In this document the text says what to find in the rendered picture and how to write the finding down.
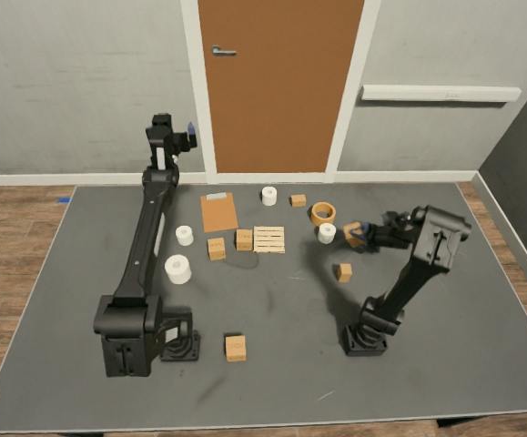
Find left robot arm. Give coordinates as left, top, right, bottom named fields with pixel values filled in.
left=93, top=113, right=200, bottom=378

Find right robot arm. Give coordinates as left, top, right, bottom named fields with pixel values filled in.
left=345, top=204, right=472, bottom=352

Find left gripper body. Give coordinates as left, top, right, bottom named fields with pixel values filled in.
left=180, top=131, right=198, bottom=152

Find tan cardboard cube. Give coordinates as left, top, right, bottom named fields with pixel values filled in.
left=290, top=195, right=306, bottom=207

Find tan hollow tube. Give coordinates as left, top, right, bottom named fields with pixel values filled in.
left=310, top=202, right=336, bottom=227

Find tan flat board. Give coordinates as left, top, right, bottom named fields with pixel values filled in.
left=200, top=192, right=238, bottom=233

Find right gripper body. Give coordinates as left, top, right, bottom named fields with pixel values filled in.
left=367, top=224, right=392, bottom=254

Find tan cardboard carton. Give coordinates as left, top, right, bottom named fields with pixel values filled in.
left=346, top=223, right=368, bottom=248
left=237, top=229, right=252, bottom=250
left=226, top=336, right=246, bottom=361
left=208, top=238, right=226, bottom=260

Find small square wooden pallet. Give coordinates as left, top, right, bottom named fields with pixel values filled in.
left=254, top=227, right=285, bottom=253

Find brown rectangular block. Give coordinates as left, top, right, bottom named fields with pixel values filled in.
left=337, top=264, right=352, bottom=282

